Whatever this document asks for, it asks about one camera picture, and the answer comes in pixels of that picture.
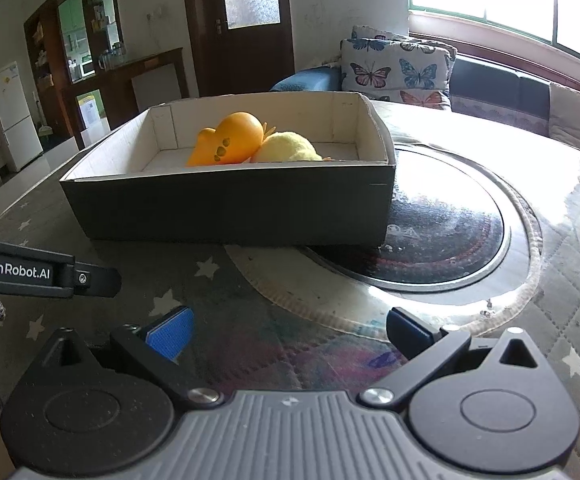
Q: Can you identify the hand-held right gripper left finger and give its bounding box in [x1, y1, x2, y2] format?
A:
[45, 306, 223, 407]

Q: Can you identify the grey quilted star tablecloth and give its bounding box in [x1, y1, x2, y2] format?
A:
[0, 100, 580, 411]

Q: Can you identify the flat butterfly print pillow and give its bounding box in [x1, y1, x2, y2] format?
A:
[351, 25, 458, 51]

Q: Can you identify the white refrigerator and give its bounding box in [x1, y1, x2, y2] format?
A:
[0, 61, 43, 172]

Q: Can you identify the dark wooden display cabinet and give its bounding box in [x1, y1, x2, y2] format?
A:
[22, 0, 126, 136]

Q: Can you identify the blue sofa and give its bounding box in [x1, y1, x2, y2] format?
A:
[270, 52, 580, 161]

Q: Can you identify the large butterfly print pillow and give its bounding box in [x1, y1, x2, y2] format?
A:
[340, 37, 457, 110]

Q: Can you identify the orange rubber duck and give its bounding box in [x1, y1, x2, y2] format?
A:
[186, 111, 266, 167]

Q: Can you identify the dark wooden door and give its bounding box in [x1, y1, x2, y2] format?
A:
[180, 0, 296, 98]

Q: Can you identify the round black cooktop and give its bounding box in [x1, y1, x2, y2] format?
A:
[300, 144, 516, 295]

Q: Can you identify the grey cardboard box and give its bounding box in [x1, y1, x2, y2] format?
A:
[59, 91, 397, 248]

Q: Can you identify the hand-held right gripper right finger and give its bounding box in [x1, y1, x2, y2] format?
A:
[359, 306, 554, 409]

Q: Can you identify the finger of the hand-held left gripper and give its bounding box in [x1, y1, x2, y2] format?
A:
[72, 261, 122, 297]

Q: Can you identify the yellow plush chick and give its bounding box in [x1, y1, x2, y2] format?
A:
[250, 122, 333, 163]

